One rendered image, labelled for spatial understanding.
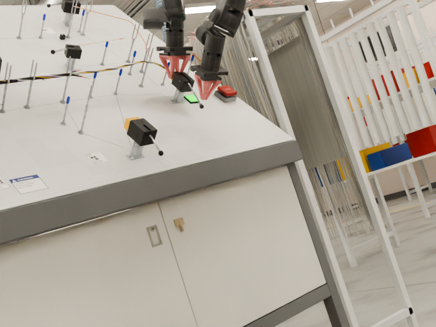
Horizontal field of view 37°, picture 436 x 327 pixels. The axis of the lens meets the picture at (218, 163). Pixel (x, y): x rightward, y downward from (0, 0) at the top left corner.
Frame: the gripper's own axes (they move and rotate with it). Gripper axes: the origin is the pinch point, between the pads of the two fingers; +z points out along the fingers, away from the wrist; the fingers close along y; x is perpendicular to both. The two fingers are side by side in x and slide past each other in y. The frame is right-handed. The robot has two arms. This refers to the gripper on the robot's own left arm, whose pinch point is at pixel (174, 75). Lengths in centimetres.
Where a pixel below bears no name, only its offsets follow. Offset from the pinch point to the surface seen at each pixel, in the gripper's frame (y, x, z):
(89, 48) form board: 10.7, -32.4, -7.1
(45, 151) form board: 55, 16, 14
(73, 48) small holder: 25.8, -17.5, -8.3
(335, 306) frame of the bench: -26, 48, 70
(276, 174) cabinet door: -17.3, 28.8, 29.7
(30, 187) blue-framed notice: 65, 27, 19
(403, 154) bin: -305, -94, 85
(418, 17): -250, -59, -18
